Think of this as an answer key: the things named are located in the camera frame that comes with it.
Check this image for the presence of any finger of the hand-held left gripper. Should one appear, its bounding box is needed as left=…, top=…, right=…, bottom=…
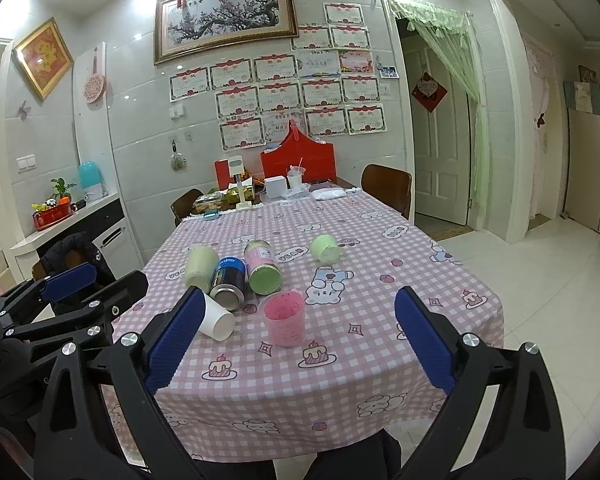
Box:
left=0, top=269, right=150, bottom=357
left=0, top=261, right=99, bottom=332

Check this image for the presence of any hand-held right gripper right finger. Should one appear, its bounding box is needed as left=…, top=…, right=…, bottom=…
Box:
left=394, top=286, right=569, bottom=480

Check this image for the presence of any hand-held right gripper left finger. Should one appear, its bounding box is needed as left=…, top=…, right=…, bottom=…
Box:
left=34, top=286, right=215, bottom=480

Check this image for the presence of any pink plastic measuring cup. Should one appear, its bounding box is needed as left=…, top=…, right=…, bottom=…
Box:
left=263, top=290, right=307, bottom=350

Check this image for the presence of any white paper cup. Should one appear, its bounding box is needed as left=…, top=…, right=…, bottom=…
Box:
left=198, top=291, right=237, bottom=341

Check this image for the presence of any pale yellow plastic cup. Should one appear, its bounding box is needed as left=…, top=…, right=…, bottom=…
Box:
left=185, top=245, right=221, bottom=295

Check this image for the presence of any light green plastic cup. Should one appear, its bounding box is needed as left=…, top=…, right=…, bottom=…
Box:
left=309, top=233, right=342, bottom=265

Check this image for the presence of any clear plastic cup with straws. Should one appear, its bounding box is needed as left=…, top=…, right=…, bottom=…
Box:
left=286, top=157, right=309, bottom=194

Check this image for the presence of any black jacket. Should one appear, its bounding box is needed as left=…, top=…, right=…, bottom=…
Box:
left=32, top=231, right=116, bottom=312

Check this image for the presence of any white side cabinet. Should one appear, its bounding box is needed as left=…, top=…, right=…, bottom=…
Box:
left=10, top=192, right=146, bottom=287

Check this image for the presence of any red basket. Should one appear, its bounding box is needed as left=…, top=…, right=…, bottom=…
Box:
left=32, top=202, right=73, bottom=232

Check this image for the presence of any pink checkered cartoon tablecloth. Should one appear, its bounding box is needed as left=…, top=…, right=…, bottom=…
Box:
left=102, top=191, right=506, bottom=455

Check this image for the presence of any blue metal can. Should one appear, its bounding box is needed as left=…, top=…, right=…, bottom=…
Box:
left=209, top=256, right=247, bottom=310

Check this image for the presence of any small potted plant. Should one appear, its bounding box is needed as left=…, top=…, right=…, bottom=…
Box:
left=50, top=177, right=77, bottom=206

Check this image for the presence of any teal and white humidifier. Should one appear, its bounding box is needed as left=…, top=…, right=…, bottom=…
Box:
left=78, top=160, right=108, bottom=204

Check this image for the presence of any brown wooden chair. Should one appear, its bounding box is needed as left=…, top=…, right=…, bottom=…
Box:
left=170, top=188, right=206, bottom=227
left=360, top=163, right=413, bottom=221

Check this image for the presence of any brown doormat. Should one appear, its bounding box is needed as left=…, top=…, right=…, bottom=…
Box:
left=437, top=224, right=474, bottom=242

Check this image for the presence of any pink jar with green lid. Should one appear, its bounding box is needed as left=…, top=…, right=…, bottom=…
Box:
left=243, top=239, right=285, bottom=295

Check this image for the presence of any food tray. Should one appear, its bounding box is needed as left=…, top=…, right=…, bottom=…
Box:
left=192, top=190, right=239, bottom=216

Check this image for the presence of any hanging key ornament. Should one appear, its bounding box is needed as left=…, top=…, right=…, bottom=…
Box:
left=168, top=138, right=187, bottom=172

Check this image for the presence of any white desk lamp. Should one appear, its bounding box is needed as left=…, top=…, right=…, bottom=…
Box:
left=228, top=156, right=253, bottom=210

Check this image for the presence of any white plastic bag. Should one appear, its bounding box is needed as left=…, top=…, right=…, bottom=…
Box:
left=312, top=186, right=349, bottom=202

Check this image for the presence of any white panel door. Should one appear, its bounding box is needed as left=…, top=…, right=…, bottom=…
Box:
left=410, top=42, right=474, bottom=227

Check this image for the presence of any white square box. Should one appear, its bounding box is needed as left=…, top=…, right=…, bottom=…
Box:
left=263, top=175, right=287, bottom=201

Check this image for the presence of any pink round hanging ornament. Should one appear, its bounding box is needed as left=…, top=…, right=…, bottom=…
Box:
left=82, top=46, right=107, bottom=106

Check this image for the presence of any framed red and gold picture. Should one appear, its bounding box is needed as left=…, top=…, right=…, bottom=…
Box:
left=12, top=16, right=75, bottom=103

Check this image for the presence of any red gift bag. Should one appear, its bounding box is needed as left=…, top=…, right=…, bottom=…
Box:
left=259, top=120, right=337, bottom=189

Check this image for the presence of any green lace door curtain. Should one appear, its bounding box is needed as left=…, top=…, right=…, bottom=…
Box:
left=374, top=0, right=491, bottom=212

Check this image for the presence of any red diamond door decoration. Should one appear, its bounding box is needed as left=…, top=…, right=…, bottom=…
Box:
left=411, top=72, right=449, bottom=114

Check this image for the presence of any framed plum blossom painting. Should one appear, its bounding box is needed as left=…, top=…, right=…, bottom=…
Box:
left=153, top=0, right=300, bottom=66

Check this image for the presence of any group of wall certificates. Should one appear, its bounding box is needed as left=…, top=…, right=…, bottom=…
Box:
left=169, top=1, right=387, bottom=152

